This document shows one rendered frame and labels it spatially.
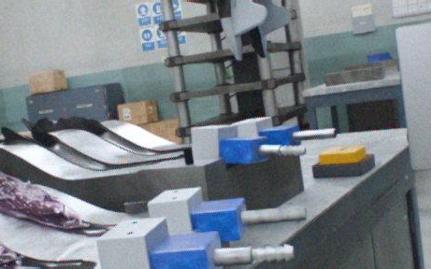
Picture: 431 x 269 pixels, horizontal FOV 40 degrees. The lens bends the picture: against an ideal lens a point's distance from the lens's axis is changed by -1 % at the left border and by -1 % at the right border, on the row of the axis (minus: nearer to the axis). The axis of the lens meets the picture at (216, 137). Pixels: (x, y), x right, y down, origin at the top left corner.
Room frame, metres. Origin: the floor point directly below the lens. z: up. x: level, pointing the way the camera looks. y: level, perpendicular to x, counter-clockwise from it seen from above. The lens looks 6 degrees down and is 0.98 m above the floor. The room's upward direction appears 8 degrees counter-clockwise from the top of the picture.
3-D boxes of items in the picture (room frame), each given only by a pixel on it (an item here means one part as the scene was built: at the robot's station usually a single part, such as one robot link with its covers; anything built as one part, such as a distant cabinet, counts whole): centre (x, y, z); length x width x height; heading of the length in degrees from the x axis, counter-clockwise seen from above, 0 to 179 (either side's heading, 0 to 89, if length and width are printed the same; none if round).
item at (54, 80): (8.00, 2.10, 1.26); 0.42 x 0.33 x 0.29; 69
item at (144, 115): (7.58, 0.74, 0.42); 0.86 x 0.33 x 0.83; 69
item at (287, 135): (0.78, -0.09, 0.89); 0.13 x 0.05 x 0.05; 59
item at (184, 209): (0.52, 0.00, 0.86); 0.13 x 0.05 x 0.05; 76
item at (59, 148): (0.86, 0.16, 0.92); 0.35 x 0.16 x 0.09; 59
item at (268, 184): (0.87, 0.17, 0.87); 0.50 x 0.26 x 0.14; 59
